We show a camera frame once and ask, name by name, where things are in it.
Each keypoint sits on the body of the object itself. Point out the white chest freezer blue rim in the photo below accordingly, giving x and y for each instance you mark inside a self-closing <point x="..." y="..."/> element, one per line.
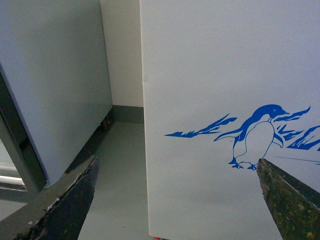
<point x="226" y="83"/>

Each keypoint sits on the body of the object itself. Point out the glass door display fridge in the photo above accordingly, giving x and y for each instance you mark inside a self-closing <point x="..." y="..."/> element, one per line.
<point x="54" y="87"/>

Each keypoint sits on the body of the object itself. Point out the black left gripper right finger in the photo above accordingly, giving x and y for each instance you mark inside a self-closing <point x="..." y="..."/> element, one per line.
<point x="293" y="205"/>

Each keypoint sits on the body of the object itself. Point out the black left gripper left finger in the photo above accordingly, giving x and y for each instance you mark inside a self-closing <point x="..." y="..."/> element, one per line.
<point x="57" y="213"/>

